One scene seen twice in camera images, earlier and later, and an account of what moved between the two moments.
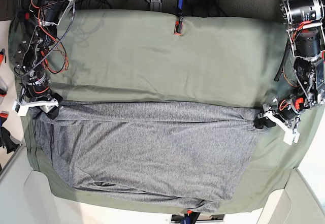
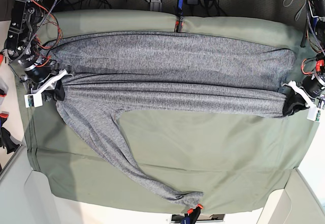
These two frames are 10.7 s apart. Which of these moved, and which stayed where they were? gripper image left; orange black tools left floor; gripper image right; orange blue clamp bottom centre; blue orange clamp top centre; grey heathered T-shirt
Moved: gripper image left; gripper image right; grey heathered T-shirt
Stayed: blue orange clamp top centre; orange black tools left floor; orange blue clamp bottom centre
